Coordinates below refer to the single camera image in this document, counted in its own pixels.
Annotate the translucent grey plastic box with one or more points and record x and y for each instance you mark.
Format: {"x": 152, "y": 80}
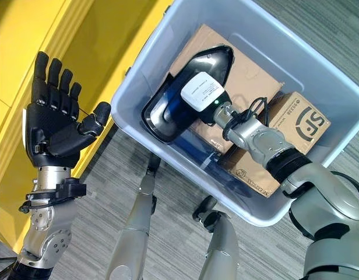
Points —
{"x": 284, "y": 49}

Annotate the yellow shelf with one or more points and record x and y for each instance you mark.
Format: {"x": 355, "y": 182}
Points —
{"x": 89, "y": 43}

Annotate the silver right robot leg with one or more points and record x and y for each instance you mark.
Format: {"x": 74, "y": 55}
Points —
{"x": 221, "y": 248}

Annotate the black sole-shaped part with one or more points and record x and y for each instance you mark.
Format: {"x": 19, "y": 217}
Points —
{"x": 207, "y": 62}

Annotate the silver left robot leg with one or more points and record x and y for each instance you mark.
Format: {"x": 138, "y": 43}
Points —
{"x": 135, "y": 227}

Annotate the large plain cardboard box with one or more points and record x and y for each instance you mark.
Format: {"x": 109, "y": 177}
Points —
{"x": 249, "y": 78}

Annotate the silver robot leg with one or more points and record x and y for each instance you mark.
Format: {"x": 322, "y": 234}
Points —
{"x": 221, "y": 248}
{"x": 135, "y": 227}

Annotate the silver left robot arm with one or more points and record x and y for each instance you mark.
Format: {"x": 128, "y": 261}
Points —
{"x": 48, "y": 233}

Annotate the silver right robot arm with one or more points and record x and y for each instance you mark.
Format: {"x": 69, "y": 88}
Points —
{"x": 328, "y": 204}

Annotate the cardboard box with SF print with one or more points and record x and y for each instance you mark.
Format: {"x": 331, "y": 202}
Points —
{"x": 299, "y": 122}

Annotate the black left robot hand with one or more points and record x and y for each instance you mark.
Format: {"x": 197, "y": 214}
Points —
{"x": 55, "y": 128}

